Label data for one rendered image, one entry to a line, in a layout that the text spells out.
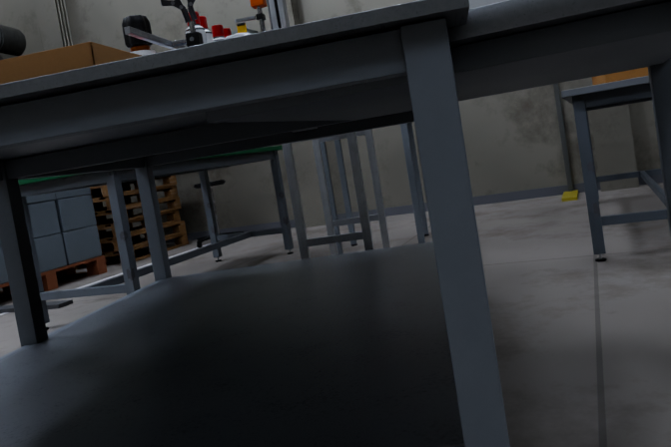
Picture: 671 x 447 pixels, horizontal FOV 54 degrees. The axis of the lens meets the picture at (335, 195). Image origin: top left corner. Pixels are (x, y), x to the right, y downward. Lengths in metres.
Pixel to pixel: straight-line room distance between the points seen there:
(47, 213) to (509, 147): 3.95
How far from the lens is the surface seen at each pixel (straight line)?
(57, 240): 5.61
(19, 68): 1.07
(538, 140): 6.20
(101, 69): 0.97
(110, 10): 8.06
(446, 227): 0.89
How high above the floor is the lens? 0.65
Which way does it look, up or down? 3 degrees down
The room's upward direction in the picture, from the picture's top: 9 degrees counter-clockwise
